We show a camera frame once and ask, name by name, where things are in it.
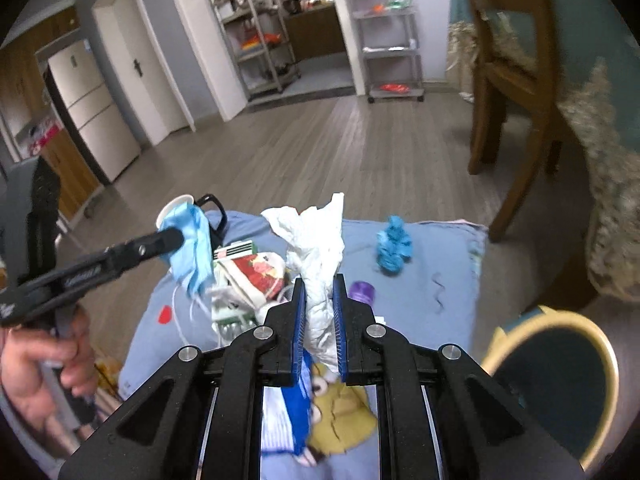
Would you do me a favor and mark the person's left hand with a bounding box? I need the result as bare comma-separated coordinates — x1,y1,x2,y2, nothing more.
0,306,99,442

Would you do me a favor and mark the teal bin with yellow rim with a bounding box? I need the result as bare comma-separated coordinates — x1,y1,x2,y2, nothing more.
482,305,621,468

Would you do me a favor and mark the black string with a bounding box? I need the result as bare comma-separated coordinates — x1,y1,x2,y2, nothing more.
431,273,447,314

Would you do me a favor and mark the purple bottle cap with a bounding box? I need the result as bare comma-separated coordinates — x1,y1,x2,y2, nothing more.
349,281,377,304

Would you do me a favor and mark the grey metal shelf rack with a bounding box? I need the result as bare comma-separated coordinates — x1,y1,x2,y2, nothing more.
206,0,302,103

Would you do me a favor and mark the black curved plastic object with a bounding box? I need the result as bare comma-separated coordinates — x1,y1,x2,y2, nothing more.
194,193,229,247

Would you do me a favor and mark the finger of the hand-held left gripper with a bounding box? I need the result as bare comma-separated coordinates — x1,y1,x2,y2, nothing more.
59,226,185,297

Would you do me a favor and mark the white plastic shelf rack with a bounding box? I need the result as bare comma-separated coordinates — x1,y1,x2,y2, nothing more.
340,0,426,105

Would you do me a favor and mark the white tissue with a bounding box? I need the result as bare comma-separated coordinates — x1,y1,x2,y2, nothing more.
261,192,347,368

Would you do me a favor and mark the blue white wipes packet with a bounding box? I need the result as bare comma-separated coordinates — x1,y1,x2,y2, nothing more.
260,350,317,468

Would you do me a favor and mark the white refrigerator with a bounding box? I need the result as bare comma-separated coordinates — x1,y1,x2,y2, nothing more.
46,40,142,185

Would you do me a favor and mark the white paper cup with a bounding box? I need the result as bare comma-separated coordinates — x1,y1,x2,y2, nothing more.
156,193,196,228

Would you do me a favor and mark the red white snack packet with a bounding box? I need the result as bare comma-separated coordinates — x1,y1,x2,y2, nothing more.
220,252,289,312

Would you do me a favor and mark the light blue blanket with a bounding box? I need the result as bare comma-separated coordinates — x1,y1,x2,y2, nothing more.
120,210,488,480

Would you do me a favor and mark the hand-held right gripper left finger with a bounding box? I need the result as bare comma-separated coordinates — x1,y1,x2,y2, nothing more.
57,276,308,480

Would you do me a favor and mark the blue crumpled glove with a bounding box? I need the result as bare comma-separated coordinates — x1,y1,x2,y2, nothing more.
376,215,415,277

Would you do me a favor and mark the blue face mask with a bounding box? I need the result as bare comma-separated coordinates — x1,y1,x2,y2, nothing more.
159,202,217,332

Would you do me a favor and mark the teal lace-trimmed tablecloth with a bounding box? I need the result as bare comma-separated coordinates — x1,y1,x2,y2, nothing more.
446,0,640,302

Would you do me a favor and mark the white door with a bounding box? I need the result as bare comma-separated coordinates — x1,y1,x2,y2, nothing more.
92,0,192,149

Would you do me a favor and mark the wooden chair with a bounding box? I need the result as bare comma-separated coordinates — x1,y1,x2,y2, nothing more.
455,0,576,244

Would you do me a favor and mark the dark wooden counter cabinet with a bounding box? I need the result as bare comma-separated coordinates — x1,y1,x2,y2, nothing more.
282,2,349,64

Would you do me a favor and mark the white green wrapper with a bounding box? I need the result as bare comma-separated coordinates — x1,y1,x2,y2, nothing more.
209,285,259,345

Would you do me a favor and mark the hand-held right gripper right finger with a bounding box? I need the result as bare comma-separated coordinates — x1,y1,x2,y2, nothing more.
332,274,586,480

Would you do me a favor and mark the pink package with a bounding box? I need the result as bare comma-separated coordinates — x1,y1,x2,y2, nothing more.
27,114,67,157

